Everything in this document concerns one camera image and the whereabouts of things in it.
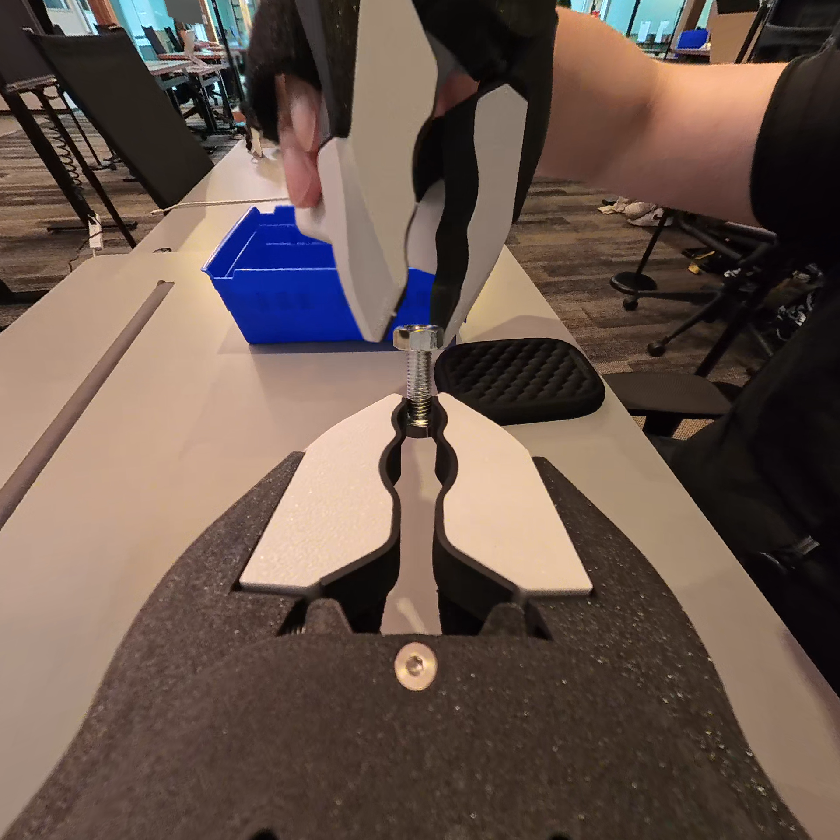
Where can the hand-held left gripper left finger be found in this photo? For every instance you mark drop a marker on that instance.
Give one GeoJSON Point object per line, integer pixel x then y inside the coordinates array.
{"type": "Point", "coordinates": [328, 512]}

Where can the black panel stand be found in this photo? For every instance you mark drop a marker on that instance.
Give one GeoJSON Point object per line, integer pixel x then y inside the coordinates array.
{"type": "Point", "coordinates": [26, 39]}
{"type": "Point", "coordinates": [131, 111]}

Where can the blue plastic bin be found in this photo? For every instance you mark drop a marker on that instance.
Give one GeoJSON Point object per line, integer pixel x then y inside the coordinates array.
{"type": "Point", "coordinates": [282, 302]}

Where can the steel hex nut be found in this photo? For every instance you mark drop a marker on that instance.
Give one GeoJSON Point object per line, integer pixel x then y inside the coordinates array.
{"type": "Point", "coordinates": [420, 430]}

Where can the person's right hand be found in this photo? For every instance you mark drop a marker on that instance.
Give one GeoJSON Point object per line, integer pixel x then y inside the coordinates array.
{"type": "Point", "coordinates": [298, 157]}

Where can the person's right forearm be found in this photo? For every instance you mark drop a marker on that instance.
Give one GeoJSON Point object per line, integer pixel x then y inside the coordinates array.
{"type": "Point", "coordinates": [656, 118]}

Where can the steel hex bolt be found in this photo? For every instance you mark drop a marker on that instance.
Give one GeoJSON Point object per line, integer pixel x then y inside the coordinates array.
{"type": "Point", "coordinates": [418, 380]}

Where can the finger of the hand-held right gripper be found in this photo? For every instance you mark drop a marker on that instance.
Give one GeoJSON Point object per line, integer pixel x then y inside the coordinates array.
{"type": "Point", "coordinates": [502, 184]}
{"type": "Point", "coordinates": [380, 164]}

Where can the white cloth heap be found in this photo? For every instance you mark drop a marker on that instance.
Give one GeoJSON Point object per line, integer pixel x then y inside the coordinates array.
{"type": "Point", "coordinates": [643, 211]}

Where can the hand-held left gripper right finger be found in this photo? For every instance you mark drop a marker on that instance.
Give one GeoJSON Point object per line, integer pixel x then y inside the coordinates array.
{"type": "Point", "coordinates": [505, 518]}

